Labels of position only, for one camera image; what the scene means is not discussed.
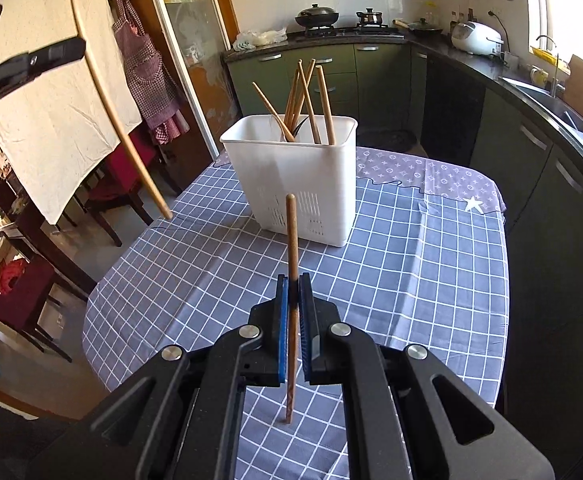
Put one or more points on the black wok with lid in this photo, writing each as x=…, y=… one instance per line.
x=316, y=16

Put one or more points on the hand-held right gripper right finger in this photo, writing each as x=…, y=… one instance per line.
x=308, y=332

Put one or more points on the small grey box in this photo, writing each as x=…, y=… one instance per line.
x=510, y=57

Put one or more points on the black kitchen countertop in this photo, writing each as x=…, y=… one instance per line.
x=481, y=67

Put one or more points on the slim sink faucet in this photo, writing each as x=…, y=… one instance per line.
x=555, y=70

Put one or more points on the red checked apron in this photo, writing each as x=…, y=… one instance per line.
x=141, y=65

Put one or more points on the gas stove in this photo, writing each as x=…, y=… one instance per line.
x=356, y=31

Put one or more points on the wooden chopstick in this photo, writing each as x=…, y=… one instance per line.
x=325, y=105
x=310, y=110
x=294, y=95
x=271, y=110
x=121, y=135
x=292, y=240
x=306, y=85

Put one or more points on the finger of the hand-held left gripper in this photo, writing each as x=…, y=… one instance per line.
x=56, y=54

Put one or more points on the white rice cooker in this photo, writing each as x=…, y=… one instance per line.
x=475, y=37

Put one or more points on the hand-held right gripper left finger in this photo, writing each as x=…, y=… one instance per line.
x=282, y=332

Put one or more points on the white plastic utensil holder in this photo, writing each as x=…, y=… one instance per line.
x=281, y=185

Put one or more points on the frying pan with lid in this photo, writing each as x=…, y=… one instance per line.
x=421, y=27

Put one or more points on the dark chair with red cushion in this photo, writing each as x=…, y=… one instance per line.
x=121, y=175
x=26, y=300

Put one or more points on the steel sink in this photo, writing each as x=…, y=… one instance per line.
x=561, y=110

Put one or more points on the sliding glass door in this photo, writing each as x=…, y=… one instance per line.
x=191, y=60

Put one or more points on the dark corner cabinet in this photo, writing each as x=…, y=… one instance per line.
x=451, y=110

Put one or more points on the clear plastic bags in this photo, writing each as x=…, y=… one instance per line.
x=259, y=39

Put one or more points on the green kitchen cabinet run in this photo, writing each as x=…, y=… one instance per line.
x=546, y=200
x=321, y=55

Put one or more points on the pale mug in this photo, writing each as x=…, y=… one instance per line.
x=538, y=76

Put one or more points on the yellow packet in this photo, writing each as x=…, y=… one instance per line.
x=546, y=55

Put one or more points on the small black pot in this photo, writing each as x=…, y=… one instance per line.
x=370, y=17

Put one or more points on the grey checked tablecloth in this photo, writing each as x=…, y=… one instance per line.
x=396, y=270

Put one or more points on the white hanging sheet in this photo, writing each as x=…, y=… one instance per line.
x=46, y=125

